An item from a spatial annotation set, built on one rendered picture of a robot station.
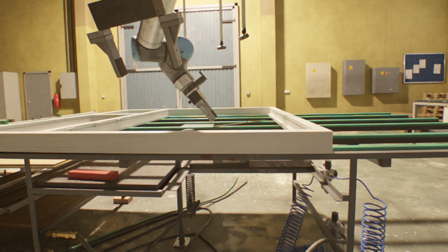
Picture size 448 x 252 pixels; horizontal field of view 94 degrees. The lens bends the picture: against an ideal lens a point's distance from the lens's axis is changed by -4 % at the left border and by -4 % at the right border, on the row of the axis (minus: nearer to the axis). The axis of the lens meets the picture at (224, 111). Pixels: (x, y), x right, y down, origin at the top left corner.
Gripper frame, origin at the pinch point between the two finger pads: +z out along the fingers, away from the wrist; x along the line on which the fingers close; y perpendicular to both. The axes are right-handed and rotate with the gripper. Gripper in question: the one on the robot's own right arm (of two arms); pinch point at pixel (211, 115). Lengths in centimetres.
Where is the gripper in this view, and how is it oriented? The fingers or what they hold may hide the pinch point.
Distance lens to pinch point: 101.3
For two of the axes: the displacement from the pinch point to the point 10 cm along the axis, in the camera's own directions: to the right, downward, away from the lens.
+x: -0.2, 0.7, -10.0
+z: 6.3, 7.7, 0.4
